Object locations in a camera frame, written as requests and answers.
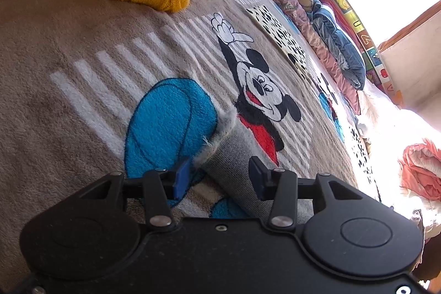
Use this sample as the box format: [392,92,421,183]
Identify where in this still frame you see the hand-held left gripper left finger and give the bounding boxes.
[78,157,192,226]

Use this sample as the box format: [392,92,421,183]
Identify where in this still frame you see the cartoon mouse printed blanket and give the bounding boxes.
[0,0,383,281]

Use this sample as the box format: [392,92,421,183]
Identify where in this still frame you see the grey knit garment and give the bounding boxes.
[193,108,313,225]

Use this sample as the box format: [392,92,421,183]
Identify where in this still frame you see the white fluffy cloth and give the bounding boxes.
[355,87,441,243]

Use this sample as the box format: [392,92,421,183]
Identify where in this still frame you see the floral pink quilt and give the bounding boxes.
[238,0,366,115]

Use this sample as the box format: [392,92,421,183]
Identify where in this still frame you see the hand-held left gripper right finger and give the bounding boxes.
[248,156,364,225]

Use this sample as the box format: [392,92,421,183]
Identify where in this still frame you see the colourful alphabet play mat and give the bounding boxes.
[267,0,404,109]

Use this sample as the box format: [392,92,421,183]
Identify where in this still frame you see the pink ruffled cloth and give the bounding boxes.
[398,138,441,201]

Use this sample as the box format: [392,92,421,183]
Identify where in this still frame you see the blue satin quilt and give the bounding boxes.
[312,0,366,90]

